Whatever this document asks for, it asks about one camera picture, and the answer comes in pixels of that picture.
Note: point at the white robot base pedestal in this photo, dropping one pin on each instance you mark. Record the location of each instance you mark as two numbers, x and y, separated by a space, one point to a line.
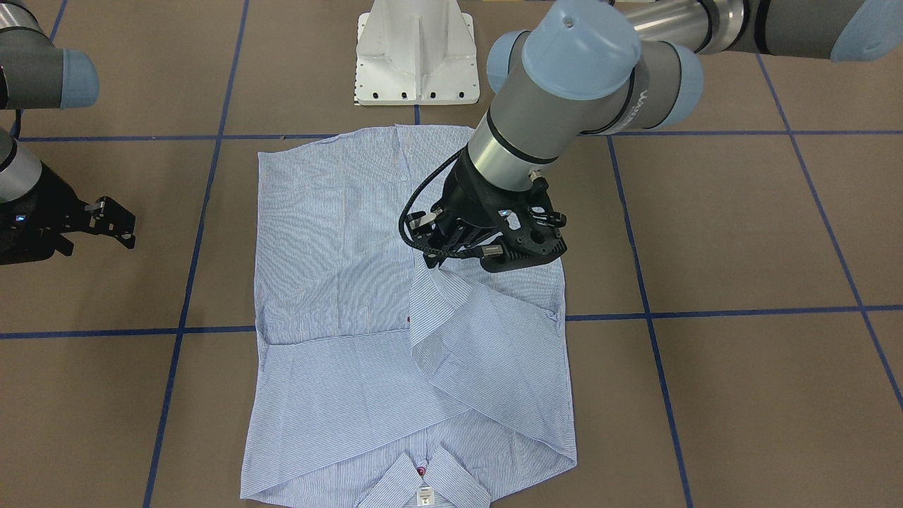
415 53

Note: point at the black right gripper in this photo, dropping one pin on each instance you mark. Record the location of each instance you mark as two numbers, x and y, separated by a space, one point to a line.
44 202

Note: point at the blue striped button shirt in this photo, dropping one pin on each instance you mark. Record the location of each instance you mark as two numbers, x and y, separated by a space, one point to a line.
380 382

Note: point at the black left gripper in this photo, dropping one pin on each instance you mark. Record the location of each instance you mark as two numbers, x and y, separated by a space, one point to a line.
468 189

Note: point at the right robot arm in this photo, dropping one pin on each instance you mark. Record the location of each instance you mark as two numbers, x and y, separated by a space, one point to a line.
36 74

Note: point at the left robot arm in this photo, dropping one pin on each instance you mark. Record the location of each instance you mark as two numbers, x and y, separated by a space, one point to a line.
589 69

